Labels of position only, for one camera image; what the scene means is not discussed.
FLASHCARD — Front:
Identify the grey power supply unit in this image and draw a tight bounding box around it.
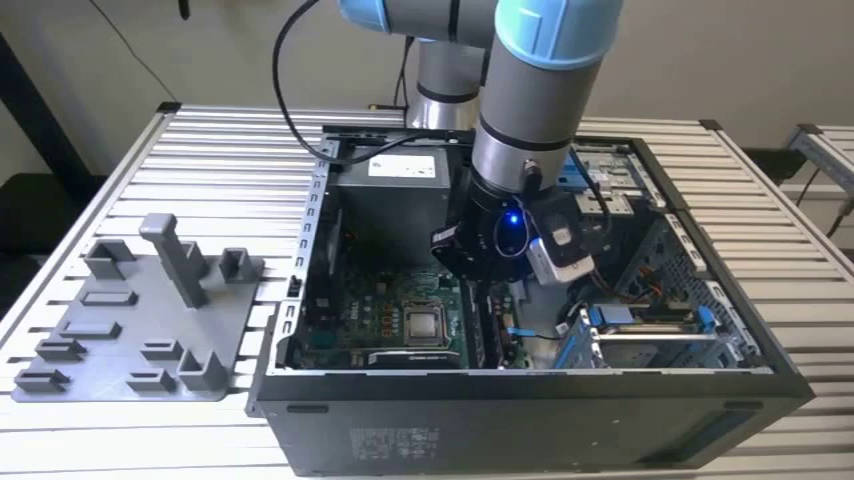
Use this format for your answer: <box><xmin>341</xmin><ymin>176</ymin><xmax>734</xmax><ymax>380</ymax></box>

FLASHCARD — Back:
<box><xmin>328</xmin><ymin>144</ymin><xmax>472</xmax><ymax>269</ymax></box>

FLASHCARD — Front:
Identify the CPU socket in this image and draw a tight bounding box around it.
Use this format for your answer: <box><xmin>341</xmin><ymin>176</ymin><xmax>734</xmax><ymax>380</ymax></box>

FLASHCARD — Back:
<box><xmin>398</xmin><ymin>296</ymin><xmax>451</xmax><ymax>350</ymax></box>

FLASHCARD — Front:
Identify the blue disk carrier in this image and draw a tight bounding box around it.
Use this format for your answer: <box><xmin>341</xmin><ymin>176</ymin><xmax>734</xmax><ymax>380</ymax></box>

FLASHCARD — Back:
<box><xmin>558</xmin><ymin>154</ymin><xmax>590</xmax><ymax>194</ymax></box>

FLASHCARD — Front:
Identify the silver CPU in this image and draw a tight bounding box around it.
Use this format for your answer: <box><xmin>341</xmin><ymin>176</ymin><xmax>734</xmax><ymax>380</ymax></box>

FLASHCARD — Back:
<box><xmin>407</xmin><ymin>310</ymin><xmax>444</xmax><ymax>342</ymax></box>

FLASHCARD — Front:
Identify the green motherboard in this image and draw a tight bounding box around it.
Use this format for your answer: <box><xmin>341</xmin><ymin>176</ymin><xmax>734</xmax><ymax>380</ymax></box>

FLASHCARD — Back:
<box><xmin>292</xmin><ymin>264</ymin><xmax>535</xmax><ymax>370</ymax></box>

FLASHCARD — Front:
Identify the black graphics card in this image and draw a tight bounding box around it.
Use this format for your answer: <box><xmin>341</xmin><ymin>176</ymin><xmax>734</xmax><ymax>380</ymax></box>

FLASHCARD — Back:
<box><xmin>364</xmin><ymin>348</ymin><xmax>463</xmax><ymax>370</ymax></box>

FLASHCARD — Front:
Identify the grey metal disk bay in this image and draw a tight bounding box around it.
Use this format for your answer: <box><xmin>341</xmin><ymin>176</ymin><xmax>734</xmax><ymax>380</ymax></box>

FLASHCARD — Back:
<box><xmin>566</xmin><ymin>141</ymin><xmax>670</xmax><ymax>277</ymax></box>

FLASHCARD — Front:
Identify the hard disk in blue carrier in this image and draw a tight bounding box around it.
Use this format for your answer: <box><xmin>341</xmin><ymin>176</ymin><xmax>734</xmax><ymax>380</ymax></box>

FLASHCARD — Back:
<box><xmin>555</xmin><ymin>301</ymin><xmax>727</xmax><ymax>370</ymax></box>

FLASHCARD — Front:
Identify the black open PC case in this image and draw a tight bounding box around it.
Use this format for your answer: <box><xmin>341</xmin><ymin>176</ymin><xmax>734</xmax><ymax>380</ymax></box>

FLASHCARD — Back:
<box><xmin>243</xmin><ymin>122</ymin><xmax>817</xmax><ymax>476</ymax></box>

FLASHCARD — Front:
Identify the grey parts rack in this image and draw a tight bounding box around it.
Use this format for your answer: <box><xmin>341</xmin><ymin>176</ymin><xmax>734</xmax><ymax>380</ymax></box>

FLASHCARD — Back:
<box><xmin>9</xmin><ymin>212</ymin><xmax>268</xmax><ymax>404</ymax></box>

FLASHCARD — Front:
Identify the metal slat side table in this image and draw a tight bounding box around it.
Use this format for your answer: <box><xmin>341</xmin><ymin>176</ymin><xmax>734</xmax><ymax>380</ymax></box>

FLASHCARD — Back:
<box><xmin>776</xmin><ymin>123</ymin><xmax>854</xmax><ymax>201</ymax></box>

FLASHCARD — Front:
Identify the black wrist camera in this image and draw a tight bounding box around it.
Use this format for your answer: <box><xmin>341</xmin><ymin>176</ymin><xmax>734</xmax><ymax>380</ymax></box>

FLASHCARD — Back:
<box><xmin>430</xmin><ymin>223</ymin><xmax>463</xmax><ymax>262</ymax></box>

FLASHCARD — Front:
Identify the blue plug with black wire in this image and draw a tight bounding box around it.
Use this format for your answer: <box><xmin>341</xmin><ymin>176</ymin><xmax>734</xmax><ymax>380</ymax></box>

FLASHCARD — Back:
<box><xmin>507</xmin><ymin>325</ymin><xmax>566</xmax><ymax>342</ymax></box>

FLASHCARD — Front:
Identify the orange wire bundle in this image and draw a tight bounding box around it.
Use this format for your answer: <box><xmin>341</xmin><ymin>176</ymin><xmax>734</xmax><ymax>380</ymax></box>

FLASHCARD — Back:
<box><xmin>586</xmin><ymin>259</ymin><xmax>666</xmax><ymax>304</ymax></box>

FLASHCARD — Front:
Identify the thin black cable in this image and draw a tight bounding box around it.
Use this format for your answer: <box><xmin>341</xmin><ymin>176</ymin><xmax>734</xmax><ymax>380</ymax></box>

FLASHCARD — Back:
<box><xmin>396</xmin><ymin>37</ymin><xmax>412</xmax><ymax>109</ymax></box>

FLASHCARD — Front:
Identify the thick black camera cable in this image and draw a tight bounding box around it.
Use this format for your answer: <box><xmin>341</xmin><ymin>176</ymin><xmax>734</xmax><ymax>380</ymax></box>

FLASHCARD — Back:
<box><xmin>271</xmin><ymin>0</ymin><xmax>479</xmax><ymax>166</ymax></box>

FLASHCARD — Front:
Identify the black stand post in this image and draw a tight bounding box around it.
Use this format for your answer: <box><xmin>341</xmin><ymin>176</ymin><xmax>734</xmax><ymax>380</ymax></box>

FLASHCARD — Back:
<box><xmin>0</xmin><ymin>32</ymin><xmax>95</xmax><ymax>179</ymax></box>

